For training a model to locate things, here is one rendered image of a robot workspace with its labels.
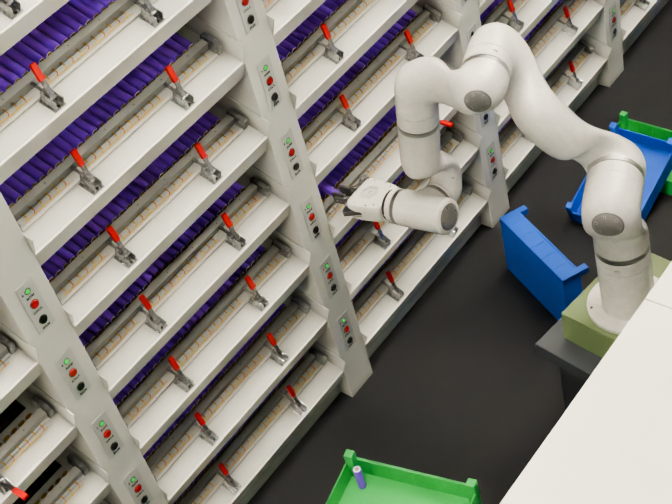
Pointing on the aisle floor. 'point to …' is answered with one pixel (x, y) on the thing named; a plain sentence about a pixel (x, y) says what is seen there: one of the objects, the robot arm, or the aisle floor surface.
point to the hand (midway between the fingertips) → (343, 194)
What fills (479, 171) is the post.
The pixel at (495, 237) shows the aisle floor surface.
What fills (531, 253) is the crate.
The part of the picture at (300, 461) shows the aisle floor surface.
